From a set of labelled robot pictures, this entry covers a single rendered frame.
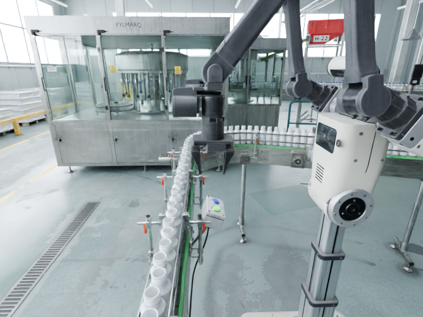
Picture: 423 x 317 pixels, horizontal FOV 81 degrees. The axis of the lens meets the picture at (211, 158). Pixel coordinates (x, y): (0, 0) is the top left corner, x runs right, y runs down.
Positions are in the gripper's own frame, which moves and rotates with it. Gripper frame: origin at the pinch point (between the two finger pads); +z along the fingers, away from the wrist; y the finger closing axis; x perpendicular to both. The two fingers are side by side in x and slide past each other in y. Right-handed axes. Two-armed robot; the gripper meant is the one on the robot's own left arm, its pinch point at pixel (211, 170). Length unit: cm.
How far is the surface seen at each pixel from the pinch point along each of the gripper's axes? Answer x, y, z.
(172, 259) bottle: -0.9, -11.4, 28.4
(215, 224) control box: 24.9, 2.8, 33.5
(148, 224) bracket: 23.0, -23.9, 32.3
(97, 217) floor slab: 197, -127, 141
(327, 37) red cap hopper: 607, 297, -111
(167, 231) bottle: 8.6, -14.1, 25.2
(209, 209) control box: 26.9, 0.5, 28.0
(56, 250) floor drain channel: 141, -144, 142
